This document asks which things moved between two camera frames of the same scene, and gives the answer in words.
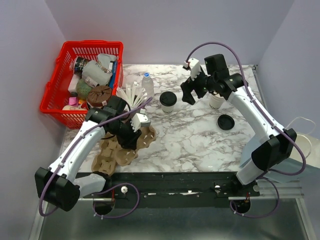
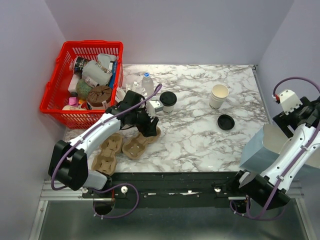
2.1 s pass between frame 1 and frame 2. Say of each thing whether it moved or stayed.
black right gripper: moved
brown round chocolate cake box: stayed
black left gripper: moved
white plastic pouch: stayed
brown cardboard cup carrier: moved
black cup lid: stayed
